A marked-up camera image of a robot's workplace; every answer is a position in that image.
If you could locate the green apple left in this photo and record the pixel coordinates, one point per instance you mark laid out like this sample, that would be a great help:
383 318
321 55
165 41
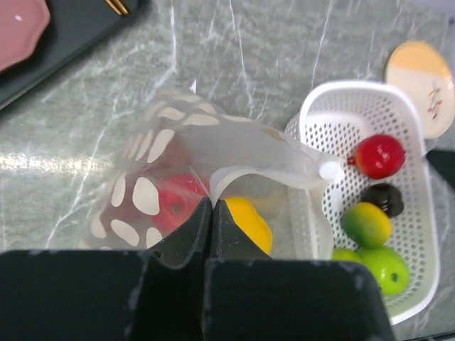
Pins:
344 254

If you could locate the green apple right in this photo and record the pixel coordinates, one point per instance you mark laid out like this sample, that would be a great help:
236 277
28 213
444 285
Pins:
388 267

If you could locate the yellow pear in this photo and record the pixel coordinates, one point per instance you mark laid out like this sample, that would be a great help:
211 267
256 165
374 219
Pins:
247 218

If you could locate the black rectangular tray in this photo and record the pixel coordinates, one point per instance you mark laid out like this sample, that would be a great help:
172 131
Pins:
74 27

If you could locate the white perforated plastic basket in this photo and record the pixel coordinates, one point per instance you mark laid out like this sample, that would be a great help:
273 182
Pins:
334 118

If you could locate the red apple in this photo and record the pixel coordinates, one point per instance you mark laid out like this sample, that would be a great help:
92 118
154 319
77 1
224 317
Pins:
179 189
378 156

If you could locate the yellow cream round plate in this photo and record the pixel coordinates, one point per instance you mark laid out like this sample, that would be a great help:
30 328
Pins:
424 76

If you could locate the green apple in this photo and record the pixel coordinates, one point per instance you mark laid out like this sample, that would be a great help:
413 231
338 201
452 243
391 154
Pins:
388 267
344 254

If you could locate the dark purple mangosteen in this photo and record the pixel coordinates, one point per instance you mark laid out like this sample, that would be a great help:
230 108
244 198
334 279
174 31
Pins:
385 196

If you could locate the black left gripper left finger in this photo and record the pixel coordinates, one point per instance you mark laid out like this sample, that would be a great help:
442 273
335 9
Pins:
152 294

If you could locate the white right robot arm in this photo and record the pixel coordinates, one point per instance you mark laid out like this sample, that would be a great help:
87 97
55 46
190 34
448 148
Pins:
442 161

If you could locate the yellow green mango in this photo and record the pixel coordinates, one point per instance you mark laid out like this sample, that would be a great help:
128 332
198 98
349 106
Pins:
367 225

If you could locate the pink polka dot plate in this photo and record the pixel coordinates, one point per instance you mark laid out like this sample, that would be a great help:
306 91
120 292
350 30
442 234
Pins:
22 25

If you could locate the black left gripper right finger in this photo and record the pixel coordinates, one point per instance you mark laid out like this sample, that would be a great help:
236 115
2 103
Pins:
250 296

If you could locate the clear polka dot zip bag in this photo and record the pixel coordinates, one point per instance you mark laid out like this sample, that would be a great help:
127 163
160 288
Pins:
238 156

